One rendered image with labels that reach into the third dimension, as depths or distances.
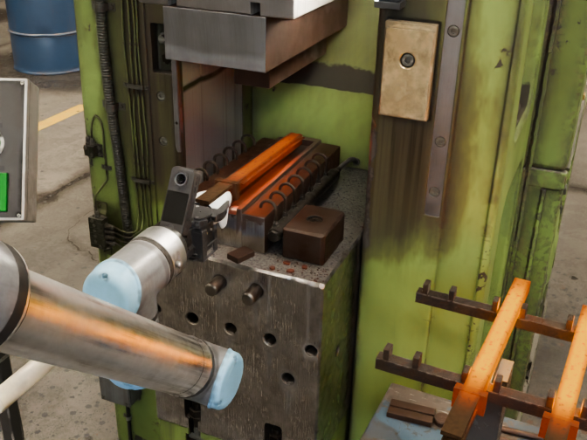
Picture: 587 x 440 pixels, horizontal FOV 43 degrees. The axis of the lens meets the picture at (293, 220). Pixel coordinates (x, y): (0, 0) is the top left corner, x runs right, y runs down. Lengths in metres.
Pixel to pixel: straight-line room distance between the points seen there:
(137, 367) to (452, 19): 0.78
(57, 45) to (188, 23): 4.71
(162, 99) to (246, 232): 0.36
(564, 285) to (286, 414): 1.98
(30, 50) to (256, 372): 4.80
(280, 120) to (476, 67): 0.67
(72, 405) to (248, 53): 1.55
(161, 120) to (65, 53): 4.47
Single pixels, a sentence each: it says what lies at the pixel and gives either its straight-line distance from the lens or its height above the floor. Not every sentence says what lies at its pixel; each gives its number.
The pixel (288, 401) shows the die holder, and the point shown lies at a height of 0.63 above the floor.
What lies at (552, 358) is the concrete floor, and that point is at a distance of 2.89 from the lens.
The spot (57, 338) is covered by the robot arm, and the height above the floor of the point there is 1.17.
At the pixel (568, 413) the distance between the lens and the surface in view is 1.11.
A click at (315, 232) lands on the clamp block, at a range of 1.40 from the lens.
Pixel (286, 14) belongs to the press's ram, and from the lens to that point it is 1.28.
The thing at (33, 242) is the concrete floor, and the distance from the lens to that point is 3.56.
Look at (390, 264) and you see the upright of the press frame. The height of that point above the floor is 0.87.
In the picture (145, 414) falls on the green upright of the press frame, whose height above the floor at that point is 0.26.
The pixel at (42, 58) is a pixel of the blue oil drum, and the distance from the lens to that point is 6.08.
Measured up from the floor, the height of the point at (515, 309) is 0.95.
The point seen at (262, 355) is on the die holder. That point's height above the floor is 0.72.
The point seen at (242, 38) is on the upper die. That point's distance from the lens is 1.32.
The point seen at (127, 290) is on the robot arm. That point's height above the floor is 1.04.
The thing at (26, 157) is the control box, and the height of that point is 1.06.
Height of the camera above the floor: 1.63
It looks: 27 degrees down
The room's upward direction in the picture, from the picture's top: 2 degrees clockwise
